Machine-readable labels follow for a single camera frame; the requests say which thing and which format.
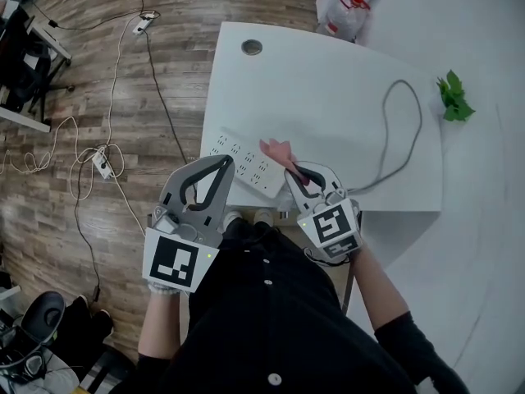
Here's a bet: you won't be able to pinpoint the small white desk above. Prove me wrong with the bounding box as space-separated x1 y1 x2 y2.
24 12 73 67

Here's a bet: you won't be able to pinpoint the pink cloth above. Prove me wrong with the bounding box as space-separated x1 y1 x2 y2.
258 137 325 199

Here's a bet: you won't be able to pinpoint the person's left forearm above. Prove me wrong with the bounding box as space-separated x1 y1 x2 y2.
137 289 189 360

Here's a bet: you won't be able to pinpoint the wooden desk white legs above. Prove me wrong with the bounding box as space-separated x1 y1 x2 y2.
0 92 53 134

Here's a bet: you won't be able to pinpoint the clear water jug red cap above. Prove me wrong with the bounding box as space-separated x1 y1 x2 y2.
326 0 372 40

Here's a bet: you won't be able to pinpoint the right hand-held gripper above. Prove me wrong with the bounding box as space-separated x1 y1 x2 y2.
284 161 364 261

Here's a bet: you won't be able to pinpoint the long white floor cable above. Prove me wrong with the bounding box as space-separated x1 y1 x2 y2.
107 14 149 237

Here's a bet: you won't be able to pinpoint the black helmet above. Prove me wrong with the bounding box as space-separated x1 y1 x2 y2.
22 291 66 346

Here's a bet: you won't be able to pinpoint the person's right forearm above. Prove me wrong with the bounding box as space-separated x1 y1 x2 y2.
350 246 411 332

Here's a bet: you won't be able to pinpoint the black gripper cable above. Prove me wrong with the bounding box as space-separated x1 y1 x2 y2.
303 246 354 268

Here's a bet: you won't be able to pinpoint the grey power cable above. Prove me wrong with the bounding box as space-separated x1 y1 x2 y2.
348 79 423 195

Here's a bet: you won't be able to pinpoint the coiled white floor cable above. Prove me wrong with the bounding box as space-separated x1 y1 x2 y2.
0 115 124 200

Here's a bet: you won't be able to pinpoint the round grey cable grommet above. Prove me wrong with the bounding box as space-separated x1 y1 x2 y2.
240 38 263 56

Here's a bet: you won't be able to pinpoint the black office chair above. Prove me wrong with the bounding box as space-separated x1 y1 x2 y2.
0 4 77 114

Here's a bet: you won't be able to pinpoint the person's black garment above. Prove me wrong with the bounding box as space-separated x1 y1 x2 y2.
135 219 473 394

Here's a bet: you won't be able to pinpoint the black floor cable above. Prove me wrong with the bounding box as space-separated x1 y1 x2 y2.
141 26 189 166
73 145 112 303
28 0 161 32

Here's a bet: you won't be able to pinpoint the white floor power strip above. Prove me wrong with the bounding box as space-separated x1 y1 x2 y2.
92 149 116 181
131 12 158 36

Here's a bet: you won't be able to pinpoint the person's left hand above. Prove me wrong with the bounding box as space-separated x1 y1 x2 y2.
146 280 186 299

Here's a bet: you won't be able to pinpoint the green leafy plant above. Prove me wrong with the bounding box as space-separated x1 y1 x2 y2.
436 69 477 123

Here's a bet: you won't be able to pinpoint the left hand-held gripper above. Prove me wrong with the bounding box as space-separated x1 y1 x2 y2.
142 153 236 294

